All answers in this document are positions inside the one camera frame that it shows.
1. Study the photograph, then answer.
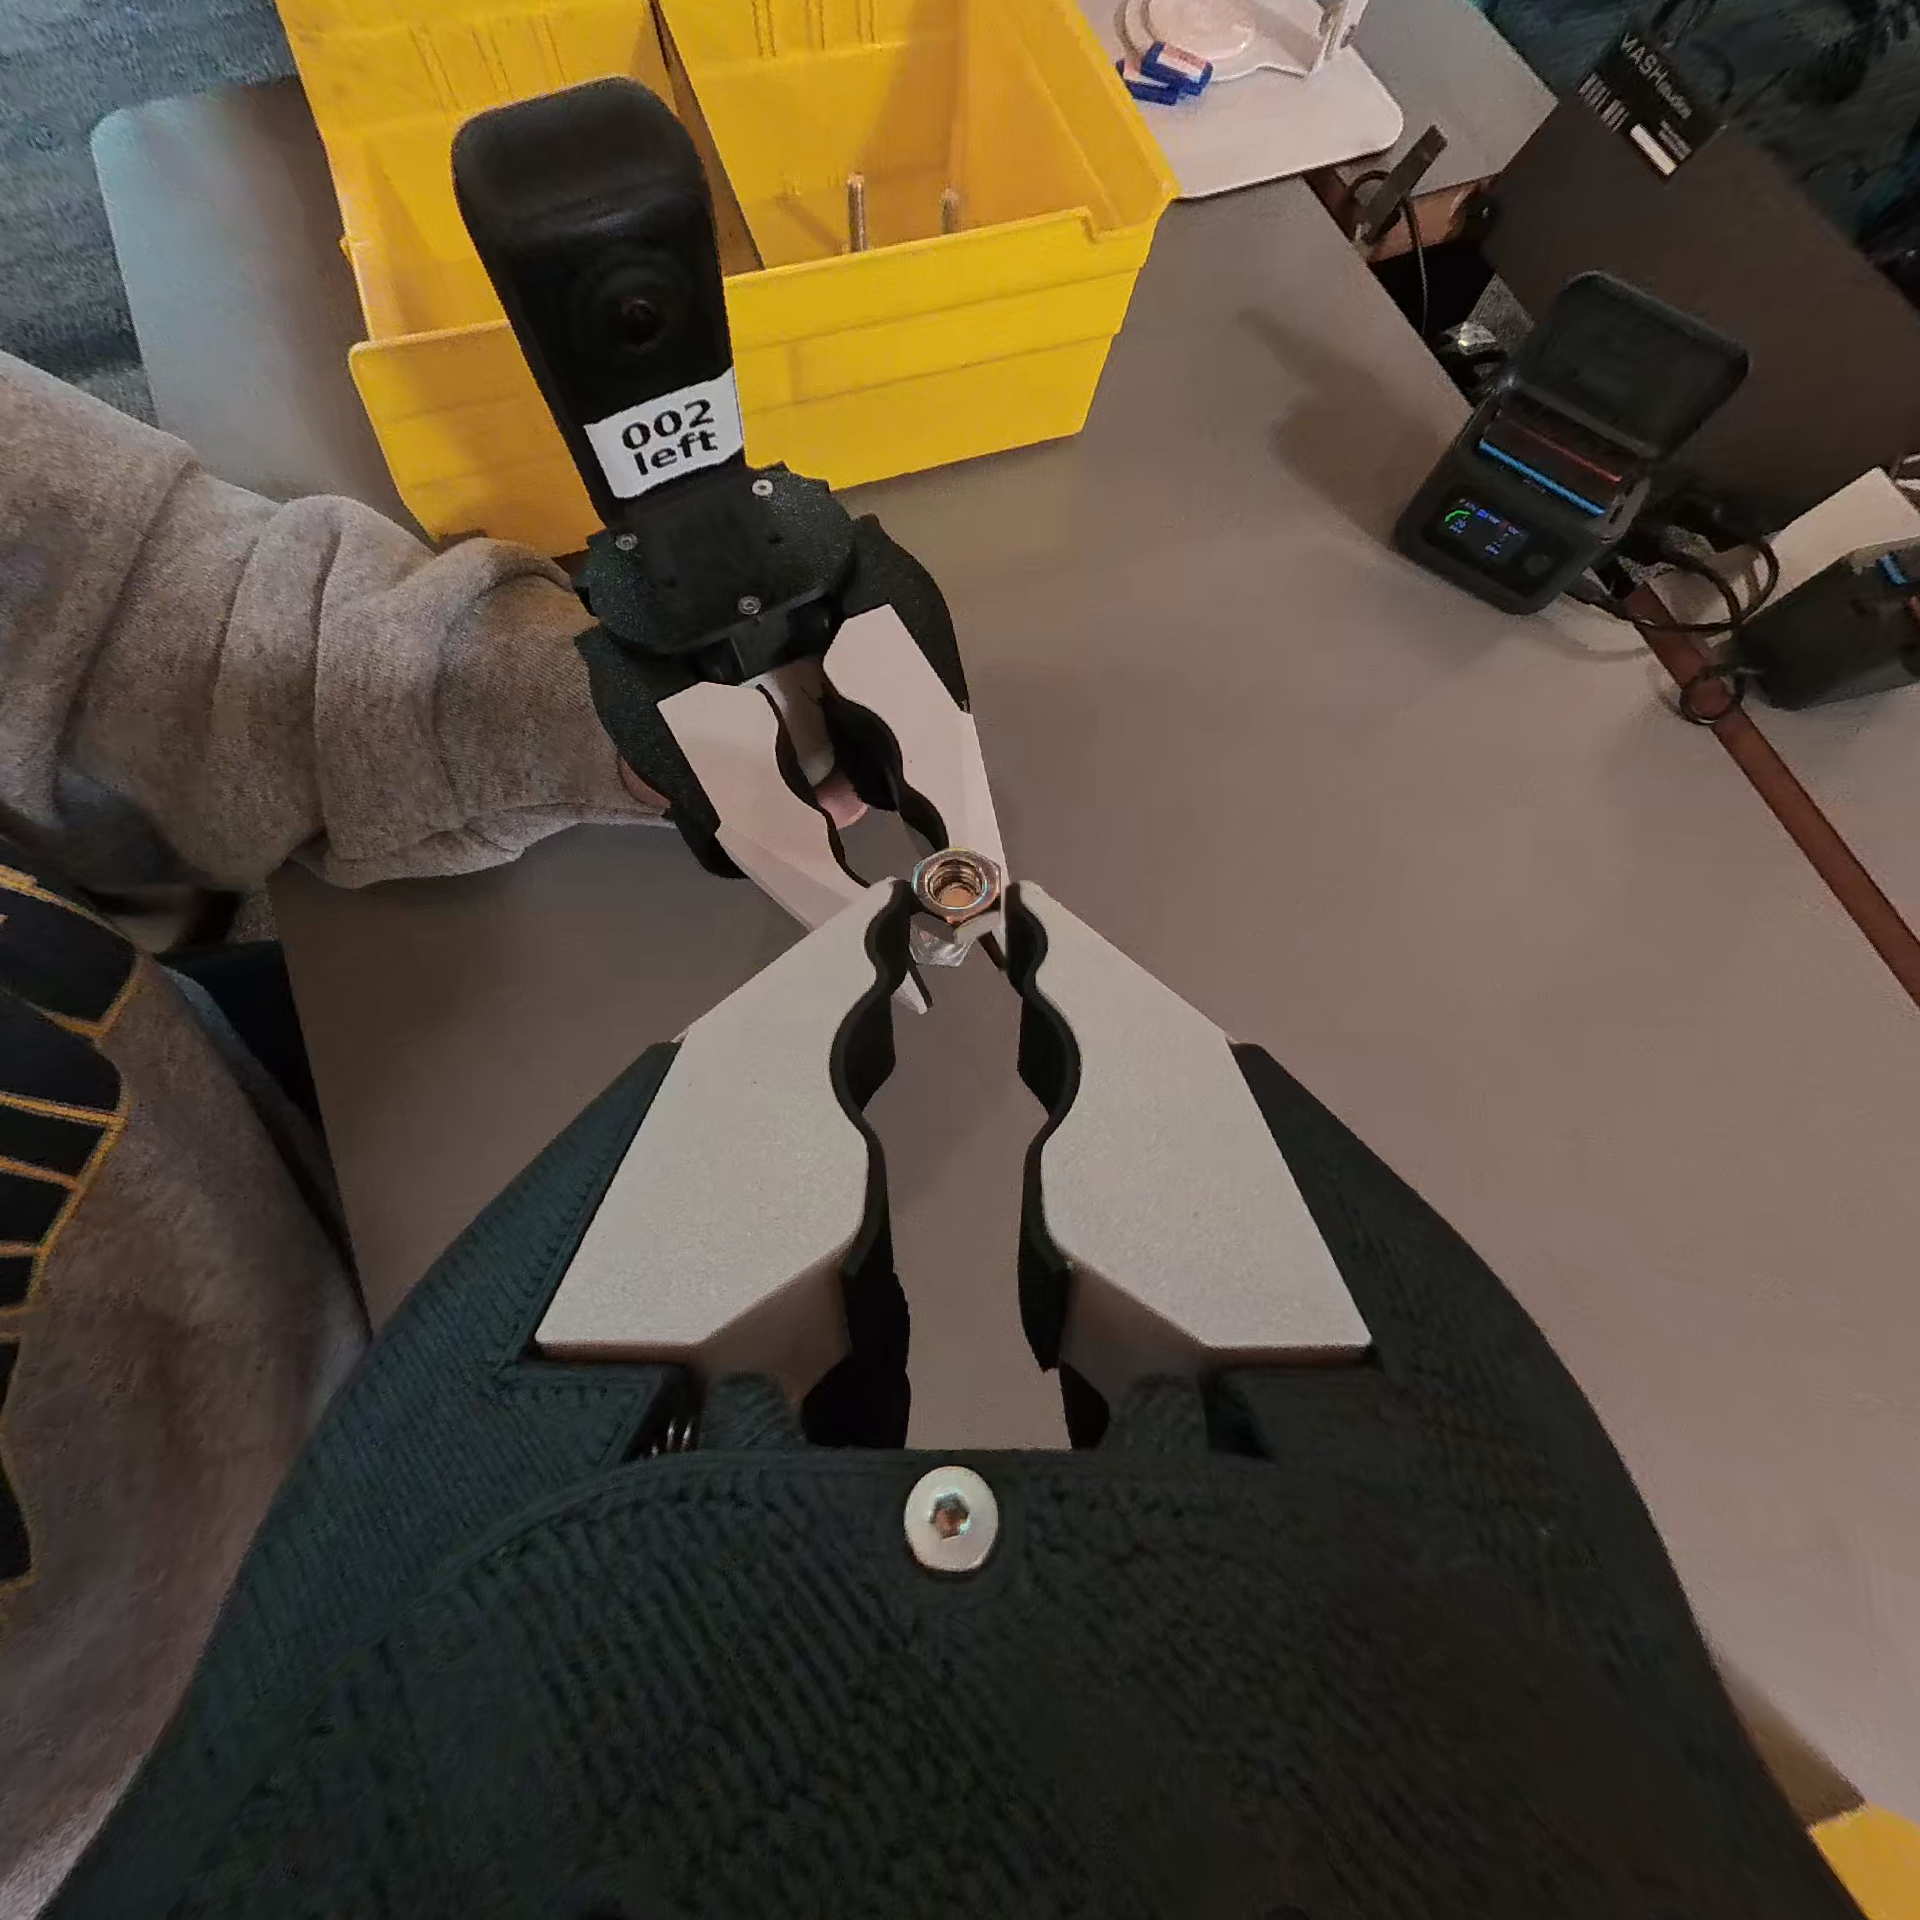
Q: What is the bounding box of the person's torso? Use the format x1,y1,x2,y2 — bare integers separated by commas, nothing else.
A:
0,817,374,1920

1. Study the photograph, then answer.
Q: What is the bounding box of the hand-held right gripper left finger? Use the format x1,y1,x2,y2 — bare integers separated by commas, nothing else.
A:
535,880,916,1399

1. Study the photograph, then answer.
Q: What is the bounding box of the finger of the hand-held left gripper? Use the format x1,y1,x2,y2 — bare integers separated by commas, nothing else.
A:
657,681,934,1014
822,603,1008,963

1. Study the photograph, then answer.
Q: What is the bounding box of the black label printer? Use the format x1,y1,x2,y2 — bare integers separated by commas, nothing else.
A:
1397,272,1752,618

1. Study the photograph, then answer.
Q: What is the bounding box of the black flat box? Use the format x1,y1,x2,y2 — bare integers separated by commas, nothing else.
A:
1486,0,1920,536

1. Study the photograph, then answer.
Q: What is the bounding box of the black cable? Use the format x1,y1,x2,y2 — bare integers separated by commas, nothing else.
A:
1561,494,1786,729

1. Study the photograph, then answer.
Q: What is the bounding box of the yellow storage bin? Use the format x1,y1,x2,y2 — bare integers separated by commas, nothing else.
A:
273,0,1182,548

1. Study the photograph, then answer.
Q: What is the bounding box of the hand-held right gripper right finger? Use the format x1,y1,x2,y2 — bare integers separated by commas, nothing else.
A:
1002,883,1375,1399

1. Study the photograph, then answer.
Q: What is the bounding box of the black battery charger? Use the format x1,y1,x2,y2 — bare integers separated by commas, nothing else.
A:
1740,540,1920,709

